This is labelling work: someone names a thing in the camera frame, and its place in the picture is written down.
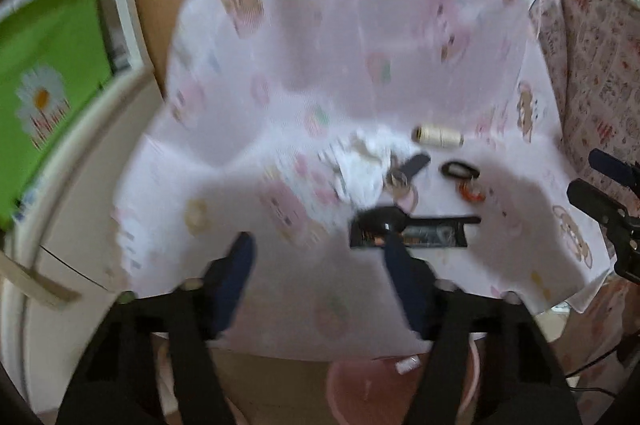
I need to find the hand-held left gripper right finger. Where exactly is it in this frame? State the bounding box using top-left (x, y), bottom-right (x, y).
top-left (382, 230), bottom-right (583, 425)

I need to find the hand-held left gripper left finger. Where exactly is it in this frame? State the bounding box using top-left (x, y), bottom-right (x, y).
top-left (55, 232), bottom-right (258, 425)

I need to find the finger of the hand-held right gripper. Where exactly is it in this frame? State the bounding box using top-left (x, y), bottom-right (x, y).
top-left (566, 179), bottom-right (632, 246)
top-left (588, 149), bottom-right (640, 197)

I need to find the pink plastic bucket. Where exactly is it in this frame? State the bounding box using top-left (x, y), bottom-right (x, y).
top-left (326, 345), bottom-right (482, 424)

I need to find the floral patterned cloth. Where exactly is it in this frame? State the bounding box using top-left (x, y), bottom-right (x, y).
top-left (529, 0), bottom-right (640, 226)

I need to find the small orange object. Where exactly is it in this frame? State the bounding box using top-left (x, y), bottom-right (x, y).
top-left (458, 182), bottom-right (487, 203)

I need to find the crumpled white tissue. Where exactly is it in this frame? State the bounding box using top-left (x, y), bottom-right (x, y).
top-left (320, 130), bottom-right (397, 207)

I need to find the cream thread spool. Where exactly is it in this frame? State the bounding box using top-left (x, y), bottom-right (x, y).
top-left (411, 125), bottom-right (465, 150)

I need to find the white shelf unit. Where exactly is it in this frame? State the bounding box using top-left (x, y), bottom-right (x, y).
top-left (0, 0), bottom-right (173, 413)

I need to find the pink cartoon printed cloth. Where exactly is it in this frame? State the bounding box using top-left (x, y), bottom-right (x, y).
top-left (112, 0), bottom-right (608, 362)

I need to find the green daisy storage box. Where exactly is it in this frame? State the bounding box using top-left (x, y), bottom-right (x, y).
top-left (0, 0), bottom-right (117, 231)

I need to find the black key with ring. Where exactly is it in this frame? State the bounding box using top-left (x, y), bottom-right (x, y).
top-left (384, 154), bottom-right (432, 202)

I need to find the black oval ring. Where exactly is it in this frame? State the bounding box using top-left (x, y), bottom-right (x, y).
top-left (439, 161), bottom-right (481, 180)

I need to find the black cable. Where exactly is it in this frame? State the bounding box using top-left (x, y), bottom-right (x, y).
top-left (565, 345), bottom-right (640, 398)

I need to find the beige strap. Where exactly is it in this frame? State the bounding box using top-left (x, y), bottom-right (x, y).
top-left (0, 250), bottom-right (82, 312)

